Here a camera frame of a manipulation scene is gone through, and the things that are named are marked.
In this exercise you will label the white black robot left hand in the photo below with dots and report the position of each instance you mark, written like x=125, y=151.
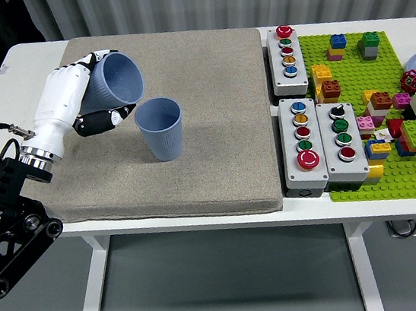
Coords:
x=62, y=98

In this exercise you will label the blue ribbed plastic cup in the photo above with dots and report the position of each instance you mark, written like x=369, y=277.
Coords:
x=161, y=138
x=121, y=78

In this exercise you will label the grey-brown fabric mat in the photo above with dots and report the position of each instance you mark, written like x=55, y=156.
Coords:
x=205, y=106

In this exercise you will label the white table leg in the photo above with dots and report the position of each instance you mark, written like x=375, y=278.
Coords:
x=365, y=269
x=93, y=278

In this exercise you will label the grey five-button box, small red stop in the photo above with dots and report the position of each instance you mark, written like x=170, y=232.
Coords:
x=281, y=77

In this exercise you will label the grey five-button box, large red stop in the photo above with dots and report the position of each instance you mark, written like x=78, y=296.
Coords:
x=293, y=163

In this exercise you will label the large yellow toy block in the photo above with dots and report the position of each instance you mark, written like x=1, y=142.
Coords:
x=320, y=73

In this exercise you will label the brown toy block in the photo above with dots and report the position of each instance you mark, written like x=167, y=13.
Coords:
x=382, y=101
x=332, y=91

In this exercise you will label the blue yellow pink block stack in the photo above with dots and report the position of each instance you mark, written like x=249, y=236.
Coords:
x=337, y=46

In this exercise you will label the green studded baseplate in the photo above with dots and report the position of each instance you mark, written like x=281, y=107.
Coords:
x=350, y=67

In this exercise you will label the small yellow toy block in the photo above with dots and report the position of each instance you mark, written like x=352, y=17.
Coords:
x=367, y=97

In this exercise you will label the pink toy block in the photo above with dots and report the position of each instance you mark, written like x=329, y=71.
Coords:
x=366, y=126

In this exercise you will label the green grey block stack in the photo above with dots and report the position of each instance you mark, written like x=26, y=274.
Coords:
x=369, y=46

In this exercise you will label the pale pink white block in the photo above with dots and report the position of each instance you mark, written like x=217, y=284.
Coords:
x=377, y=116

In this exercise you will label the blue yellow toy block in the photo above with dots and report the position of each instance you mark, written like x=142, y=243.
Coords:
x=378, y=149

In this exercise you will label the red toy block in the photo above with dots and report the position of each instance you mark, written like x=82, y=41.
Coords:
x=395, y=127

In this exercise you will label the magenta toy block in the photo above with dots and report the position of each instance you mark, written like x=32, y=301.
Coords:
x=402, y=101

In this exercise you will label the red valve handwheel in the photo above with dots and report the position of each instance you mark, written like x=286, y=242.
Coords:
x=410, y=81

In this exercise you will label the green toy block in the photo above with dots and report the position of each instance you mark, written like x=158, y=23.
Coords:
x=415, y=135

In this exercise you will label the grey box with selector switch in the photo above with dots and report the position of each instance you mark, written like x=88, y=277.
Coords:
x=333, y=162

